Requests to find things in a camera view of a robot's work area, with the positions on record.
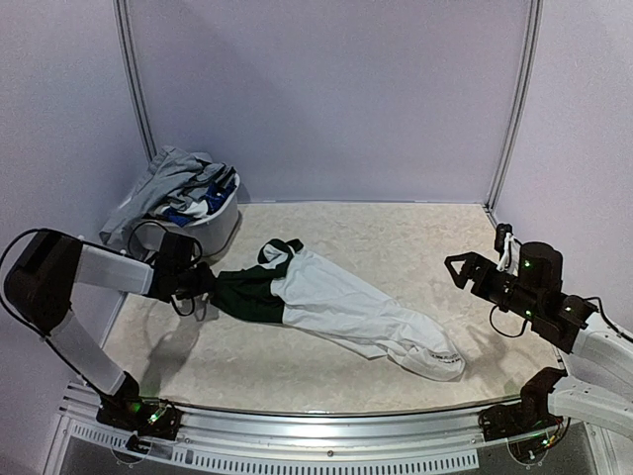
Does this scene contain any white and green raglan shirt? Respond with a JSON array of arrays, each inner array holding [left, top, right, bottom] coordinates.
[[209, 238, 466, 382]]

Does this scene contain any right aluminium corner post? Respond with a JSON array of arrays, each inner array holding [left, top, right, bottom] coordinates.
[[483, 0, 543, 216]]

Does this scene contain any white plastic laundry basket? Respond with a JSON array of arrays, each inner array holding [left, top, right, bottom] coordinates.
[[132, 173, 241, 256]]

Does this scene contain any grey garment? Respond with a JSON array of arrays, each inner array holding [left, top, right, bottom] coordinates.
[[99, 145, 238, 246]]

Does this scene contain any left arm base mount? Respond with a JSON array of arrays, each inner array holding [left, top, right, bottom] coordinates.
[[96, 398, 183, 454]]

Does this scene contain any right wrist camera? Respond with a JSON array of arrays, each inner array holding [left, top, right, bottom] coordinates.
[[495, 223, 520, 274]]

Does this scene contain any left aluminium corner post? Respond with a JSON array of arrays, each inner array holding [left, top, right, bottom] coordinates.
[[113, 0, 157, 162]]

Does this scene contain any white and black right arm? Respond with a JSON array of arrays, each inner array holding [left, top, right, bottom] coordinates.
[[444, 241, 632, 440]]

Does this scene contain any aluminium corner post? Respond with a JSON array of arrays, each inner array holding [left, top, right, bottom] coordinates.
[[113, 0, 157, 162], [483, 0, 543, 216]]

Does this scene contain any blue plaid garment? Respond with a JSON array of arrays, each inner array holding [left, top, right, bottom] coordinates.
[[156, 178, 237, 228]]

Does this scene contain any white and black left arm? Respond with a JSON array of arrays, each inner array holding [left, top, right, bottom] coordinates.
[[1, 228, 215, 429]]

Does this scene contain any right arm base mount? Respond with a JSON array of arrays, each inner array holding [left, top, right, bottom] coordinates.
[[478, 402, 571, 465]]

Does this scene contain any aluminium front rail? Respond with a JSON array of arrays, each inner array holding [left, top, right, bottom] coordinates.
[[44, 380, 609, 475]]

